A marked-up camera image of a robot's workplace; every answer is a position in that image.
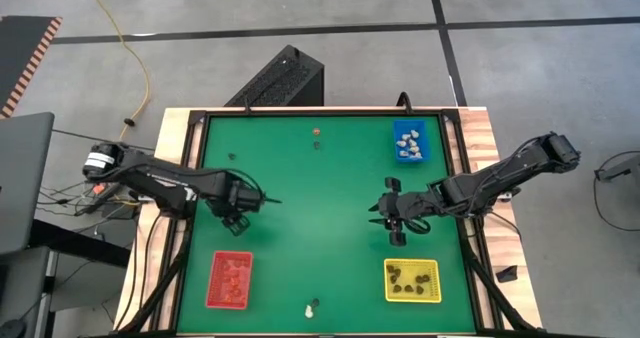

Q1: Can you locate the yellow plastic basket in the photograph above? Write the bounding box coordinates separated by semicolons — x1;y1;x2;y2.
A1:
383;258;442;304

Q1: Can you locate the green table mat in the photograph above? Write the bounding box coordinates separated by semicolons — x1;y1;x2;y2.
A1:
177;115;477;335

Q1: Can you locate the yellow floor cable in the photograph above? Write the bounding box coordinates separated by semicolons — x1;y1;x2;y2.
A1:
79;0;152;139

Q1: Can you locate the black table edge cable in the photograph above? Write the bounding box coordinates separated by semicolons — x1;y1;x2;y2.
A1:
396;91;414;116

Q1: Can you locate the black desk top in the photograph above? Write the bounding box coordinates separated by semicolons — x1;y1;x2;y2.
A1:
27;219;132;269

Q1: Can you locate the black computer tower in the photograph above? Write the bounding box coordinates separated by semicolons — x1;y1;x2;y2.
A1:
223;44;325;108

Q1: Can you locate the red plastic basket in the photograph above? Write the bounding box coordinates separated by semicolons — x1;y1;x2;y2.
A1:
205;250;255;311

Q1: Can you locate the black floor cable loop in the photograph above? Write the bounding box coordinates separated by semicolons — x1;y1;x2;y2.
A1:
592;150;640;233

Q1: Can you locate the black mat orange striped edge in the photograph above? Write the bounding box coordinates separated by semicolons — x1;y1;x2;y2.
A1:
0;15;64;121

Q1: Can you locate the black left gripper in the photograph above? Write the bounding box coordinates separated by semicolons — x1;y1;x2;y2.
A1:
207;177;283;238

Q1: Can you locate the grey desk panel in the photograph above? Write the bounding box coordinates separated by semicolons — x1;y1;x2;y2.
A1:
0;111;56;257

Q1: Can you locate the black power strip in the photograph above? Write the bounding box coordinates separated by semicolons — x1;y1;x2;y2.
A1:
73;180;127;217

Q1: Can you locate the blue plastic basket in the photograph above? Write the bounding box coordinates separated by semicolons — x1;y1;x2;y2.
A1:
392;119;431;165

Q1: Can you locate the thin black floor cable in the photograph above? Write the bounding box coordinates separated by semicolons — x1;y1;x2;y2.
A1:
49;127;121;147

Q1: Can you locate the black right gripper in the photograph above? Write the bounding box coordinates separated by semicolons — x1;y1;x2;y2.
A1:
368;176;441;248

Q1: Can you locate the small black wedge object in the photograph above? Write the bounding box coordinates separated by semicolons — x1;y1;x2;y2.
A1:
495;264;520;284

